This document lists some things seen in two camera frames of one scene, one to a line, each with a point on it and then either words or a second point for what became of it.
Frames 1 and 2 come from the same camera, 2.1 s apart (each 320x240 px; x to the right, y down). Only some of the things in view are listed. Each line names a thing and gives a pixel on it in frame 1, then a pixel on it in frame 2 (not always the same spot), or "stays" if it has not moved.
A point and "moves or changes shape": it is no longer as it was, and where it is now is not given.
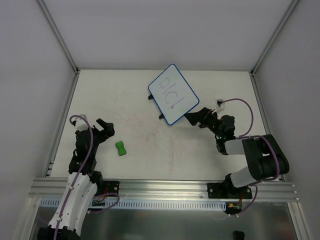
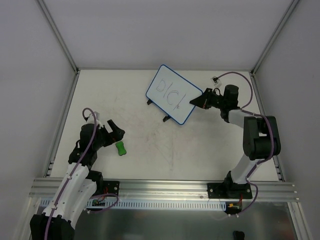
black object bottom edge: x=239 y=235 stays
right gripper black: x=203 y=118 to x=208 y=97
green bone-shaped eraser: x=121 y=148 stays
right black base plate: x=228 y=190 stays
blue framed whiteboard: x=172 y=94 moves or changes shape
